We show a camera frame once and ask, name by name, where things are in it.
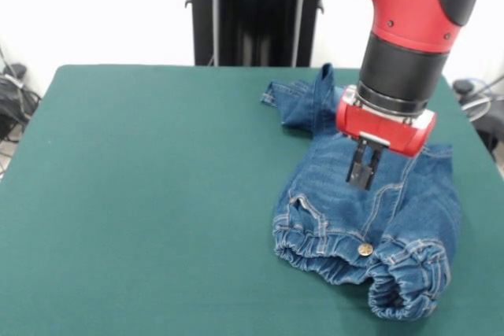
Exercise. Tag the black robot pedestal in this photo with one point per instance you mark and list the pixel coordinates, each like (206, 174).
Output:
(244, 17)

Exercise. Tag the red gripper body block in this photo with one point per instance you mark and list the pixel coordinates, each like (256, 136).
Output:
(378, 127)

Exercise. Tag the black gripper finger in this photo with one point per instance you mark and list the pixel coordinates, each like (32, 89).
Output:
(370, 170)
(356, 163)

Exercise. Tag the dark green table cloth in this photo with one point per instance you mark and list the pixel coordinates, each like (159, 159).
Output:
(118, 194)

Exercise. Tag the blue denim jeans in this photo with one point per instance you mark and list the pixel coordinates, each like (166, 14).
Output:
(354, 210)

